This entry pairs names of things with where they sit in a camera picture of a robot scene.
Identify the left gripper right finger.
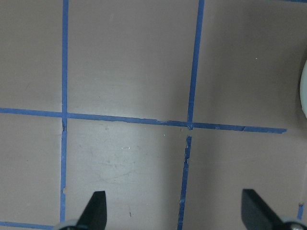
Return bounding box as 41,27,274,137
241,189,288,230

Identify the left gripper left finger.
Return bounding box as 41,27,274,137
75,191,107,230

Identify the pale green cooking pot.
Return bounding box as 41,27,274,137
300,61,307,117

